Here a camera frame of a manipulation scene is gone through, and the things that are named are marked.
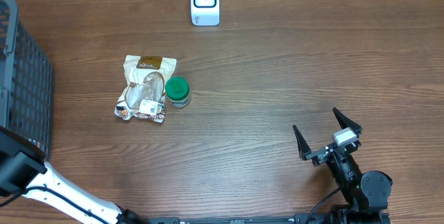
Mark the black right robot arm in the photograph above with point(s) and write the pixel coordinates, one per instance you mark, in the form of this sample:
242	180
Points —
366	194

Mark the green lid seasoning jar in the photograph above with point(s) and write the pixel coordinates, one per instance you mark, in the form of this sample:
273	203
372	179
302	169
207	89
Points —
178	91

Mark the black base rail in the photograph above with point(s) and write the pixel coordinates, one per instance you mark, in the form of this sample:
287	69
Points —
225	220

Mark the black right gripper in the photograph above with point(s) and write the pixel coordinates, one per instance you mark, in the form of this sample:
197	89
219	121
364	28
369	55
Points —
319	154

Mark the dark grey mesh basket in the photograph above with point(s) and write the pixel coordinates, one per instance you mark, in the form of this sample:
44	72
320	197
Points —
27	82

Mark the white barcode scanner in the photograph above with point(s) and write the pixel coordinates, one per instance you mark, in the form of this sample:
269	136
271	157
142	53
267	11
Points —
205	12

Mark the beige brown snack pouch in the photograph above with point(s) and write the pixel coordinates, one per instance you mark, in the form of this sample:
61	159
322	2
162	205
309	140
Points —
144	96

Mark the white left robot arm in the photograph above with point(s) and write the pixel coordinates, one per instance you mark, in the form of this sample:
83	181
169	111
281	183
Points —
25	172

